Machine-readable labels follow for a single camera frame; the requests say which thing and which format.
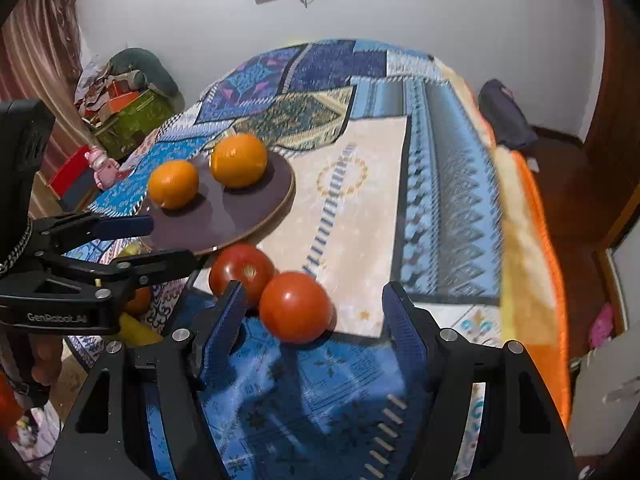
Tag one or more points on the pink cloth item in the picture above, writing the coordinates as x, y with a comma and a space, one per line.
602, 327

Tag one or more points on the white cabinet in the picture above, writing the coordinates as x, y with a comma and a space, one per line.
610, 400

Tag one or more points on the blue patchwork blanket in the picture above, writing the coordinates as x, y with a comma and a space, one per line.
350, 90

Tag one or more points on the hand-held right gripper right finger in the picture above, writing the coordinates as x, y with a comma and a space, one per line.
400, 312

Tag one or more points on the orange fleece blanket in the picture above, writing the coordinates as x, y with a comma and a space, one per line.
530, 240

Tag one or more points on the small orange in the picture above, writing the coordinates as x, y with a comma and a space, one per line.
173, 184

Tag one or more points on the crumpled paper pile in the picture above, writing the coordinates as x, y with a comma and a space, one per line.
100, 87

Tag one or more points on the pink toy figure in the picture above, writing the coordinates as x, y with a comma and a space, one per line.
102, 170

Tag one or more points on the red tomato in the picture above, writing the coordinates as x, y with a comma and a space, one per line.
242, 267
295, 307

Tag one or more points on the yellow fruit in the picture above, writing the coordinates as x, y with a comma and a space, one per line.
134, 332

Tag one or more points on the striped brown curtain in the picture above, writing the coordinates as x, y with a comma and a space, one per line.
35, 50

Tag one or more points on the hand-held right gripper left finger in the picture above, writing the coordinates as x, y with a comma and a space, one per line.
227, 317

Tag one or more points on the green box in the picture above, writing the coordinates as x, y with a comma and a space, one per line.
135, 120

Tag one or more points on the dark teal cushion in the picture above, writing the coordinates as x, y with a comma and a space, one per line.
150, 65

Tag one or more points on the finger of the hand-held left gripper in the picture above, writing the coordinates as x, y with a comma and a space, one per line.
160, 263
125, 226

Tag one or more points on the dark blue bag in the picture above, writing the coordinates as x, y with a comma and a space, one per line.
505, 115

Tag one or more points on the wooden door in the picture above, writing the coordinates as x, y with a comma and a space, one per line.
620, 110

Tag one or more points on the white printed cloth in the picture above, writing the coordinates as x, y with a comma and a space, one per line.
42, 430

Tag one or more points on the round brown plate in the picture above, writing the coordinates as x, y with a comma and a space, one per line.
235, 210

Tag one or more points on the partly hidden orange fruit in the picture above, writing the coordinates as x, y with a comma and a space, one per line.
138, 301

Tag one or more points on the person's left forearm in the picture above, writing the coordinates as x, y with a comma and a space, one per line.
45, 360

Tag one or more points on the orange box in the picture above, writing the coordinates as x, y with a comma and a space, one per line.
123, 100

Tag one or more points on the large orange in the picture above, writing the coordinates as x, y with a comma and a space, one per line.
239, 161

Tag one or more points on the red box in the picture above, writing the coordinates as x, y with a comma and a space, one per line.
72, 170

